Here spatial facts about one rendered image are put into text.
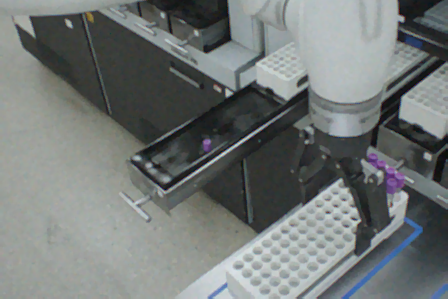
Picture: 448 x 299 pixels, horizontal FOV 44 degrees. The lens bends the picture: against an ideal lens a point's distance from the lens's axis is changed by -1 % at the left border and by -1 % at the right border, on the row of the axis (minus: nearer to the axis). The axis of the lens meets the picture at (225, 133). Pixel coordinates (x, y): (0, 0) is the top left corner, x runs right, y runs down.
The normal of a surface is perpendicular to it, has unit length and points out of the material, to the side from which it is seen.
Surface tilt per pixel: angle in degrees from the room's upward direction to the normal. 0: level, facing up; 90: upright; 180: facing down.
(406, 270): 0
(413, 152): 90
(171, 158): 0
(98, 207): 0
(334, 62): 91
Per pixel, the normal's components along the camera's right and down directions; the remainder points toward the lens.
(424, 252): -0.08, -0.75
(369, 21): 0.24, 0.49
